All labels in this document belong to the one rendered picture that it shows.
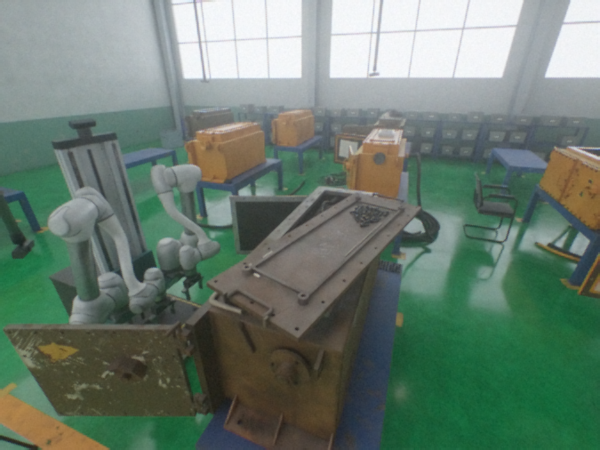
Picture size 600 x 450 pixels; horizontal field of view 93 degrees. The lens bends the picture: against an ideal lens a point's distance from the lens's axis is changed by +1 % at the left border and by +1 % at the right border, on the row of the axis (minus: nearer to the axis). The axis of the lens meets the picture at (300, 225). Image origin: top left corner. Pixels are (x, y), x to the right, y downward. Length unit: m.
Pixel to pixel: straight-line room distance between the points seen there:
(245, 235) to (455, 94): 8.84
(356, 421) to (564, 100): 10.35
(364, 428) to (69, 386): 1.32
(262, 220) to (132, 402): 1.49
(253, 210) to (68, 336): 1.49
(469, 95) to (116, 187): 9.69
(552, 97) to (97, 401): 11.04
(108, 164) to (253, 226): 1.11
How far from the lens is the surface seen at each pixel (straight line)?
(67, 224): 1.64
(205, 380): 1.46
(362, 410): 1.68
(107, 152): 2.18
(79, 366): 1.60
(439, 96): 10.40
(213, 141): 4.77
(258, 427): 1.60
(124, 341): 1.38
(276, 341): 1.18
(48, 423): 2.89
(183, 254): 2.07
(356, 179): 3.98
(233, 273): 1.21
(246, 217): 2.46
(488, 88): 10.56
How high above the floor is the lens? 2.06
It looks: 27 degrees down
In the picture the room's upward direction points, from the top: straight up
